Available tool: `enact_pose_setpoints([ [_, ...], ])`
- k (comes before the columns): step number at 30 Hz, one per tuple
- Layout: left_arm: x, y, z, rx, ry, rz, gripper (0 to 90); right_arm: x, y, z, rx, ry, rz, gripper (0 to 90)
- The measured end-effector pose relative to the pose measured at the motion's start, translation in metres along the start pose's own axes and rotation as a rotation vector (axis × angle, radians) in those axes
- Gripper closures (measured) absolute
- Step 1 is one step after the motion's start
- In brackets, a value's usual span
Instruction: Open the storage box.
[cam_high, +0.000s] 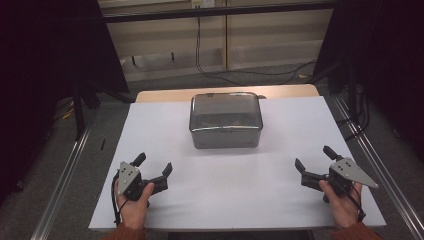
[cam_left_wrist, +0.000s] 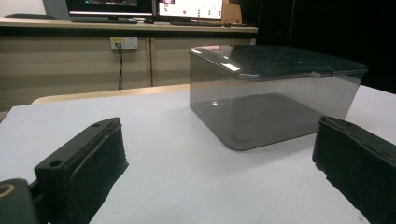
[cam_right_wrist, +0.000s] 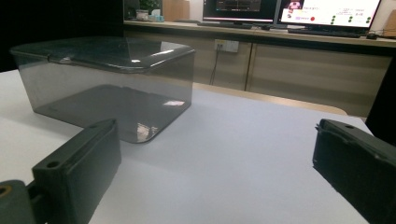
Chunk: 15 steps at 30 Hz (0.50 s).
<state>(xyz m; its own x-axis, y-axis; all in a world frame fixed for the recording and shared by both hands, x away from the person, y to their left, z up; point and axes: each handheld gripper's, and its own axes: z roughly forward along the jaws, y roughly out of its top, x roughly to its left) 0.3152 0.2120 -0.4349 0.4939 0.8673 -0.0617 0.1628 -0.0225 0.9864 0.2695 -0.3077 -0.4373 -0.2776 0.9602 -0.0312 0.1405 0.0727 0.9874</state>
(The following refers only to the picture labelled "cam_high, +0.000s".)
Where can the light wooden table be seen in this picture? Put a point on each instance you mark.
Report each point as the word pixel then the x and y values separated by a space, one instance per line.
pixel 166 95

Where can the person's left hand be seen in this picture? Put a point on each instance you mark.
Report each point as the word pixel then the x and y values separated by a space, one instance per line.
pixel 133 210

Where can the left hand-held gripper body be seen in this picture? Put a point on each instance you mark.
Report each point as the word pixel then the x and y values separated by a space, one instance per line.
pixel 128 176

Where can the aluminium floor rail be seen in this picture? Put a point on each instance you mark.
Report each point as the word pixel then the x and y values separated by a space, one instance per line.
pixel 383 166
pixel 63 180

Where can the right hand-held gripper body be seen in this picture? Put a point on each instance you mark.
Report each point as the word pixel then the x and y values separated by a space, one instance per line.
pixel 346 170

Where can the person's right hand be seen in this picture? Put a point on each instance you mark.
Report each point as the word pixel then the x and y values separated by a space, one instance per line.
pixel 343 208

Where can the grey metal box with lid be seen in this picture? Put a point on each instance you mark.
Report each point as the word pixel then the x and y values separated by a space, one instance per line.
pixel 225 116

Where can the yellow floor piece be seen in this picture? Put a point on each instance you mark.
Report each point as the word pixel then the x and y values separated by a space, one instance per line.
pixel 68 114

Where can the black horizontal frame bar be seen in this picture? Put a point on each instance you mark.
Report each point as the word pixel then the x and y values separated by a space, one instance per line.
pixel 216 11

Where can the white wall socket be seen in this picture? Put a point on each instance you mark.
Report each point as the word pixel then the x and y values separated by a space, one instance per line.
pixel 202 3

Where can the black curtain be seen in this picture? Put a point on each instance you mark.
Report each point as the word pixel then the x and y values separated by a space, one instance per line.
pixel 40 66
pixel 383 50

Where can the black metal stand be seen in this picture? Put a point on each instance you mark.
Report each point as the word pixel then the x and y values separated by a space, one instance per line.
pixel 80 110

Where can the white table board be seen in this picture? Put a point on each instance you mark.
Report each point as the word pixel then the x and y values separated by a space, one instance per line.
pixel 233 186

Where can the small black floor piece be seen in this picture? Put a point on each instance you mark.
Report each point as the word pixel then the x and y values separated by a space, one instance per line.
pixel 103 144

